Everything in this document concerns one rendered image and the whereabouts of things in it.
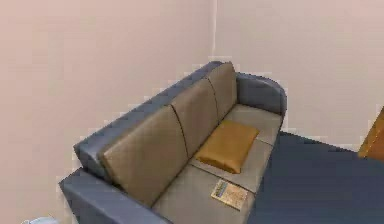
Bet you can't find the tan newspaper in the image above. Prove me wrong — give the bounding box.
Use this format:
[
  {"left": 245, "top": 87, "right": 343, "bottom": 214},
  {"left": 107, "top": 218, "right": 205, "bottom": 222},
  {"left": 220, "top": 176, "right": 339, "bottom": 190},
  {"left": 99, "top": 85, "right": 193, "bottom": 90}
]
[{"left": 210, "top": 178, "right": 249, "bottom": 211}]

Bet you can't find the mustard yellow pillow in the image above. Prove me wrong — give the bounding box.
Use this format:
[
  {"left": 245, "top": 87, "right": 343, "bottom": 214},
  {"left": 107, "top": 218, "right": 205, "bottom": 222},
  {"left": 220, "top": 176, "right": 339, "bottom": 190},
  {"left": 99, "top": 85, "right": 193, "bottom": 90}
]
[{"left": 194, "top": 119, "right": 261, "bottom": 175}]

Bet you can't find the grey and tan sofa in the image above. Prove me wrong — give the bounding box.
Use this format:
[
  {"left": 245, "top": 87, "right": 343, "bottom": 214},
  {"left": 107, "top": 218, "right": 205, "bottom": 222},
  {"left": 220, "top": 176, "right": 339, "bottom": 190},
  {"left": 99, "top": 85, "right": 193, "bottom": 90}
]
[{"left": 58, "top": 60, "right": 288, "bottom": 224}]

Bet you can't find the pale white object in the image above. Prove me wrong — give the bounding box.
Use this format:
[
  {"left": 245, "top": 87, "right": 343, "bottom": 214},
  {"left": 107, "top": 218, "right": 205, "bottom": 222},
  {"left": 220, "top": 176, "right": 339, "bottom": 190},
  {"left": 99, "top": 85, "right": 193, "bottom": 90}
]
[{"left": 20, "top": 216, "right": 60, "bottom": 224}]

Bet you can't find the brown wooden furniture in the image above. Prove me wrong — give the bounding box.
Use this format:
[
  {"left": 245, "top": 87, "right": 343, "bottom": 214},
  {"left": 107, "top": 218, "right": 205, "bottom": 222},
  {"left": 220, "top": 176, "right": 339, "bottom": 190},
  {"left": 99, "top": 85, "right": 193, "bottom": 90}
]
[{"left": 357, "top": 107, "right": 384, "bottom": 163}]

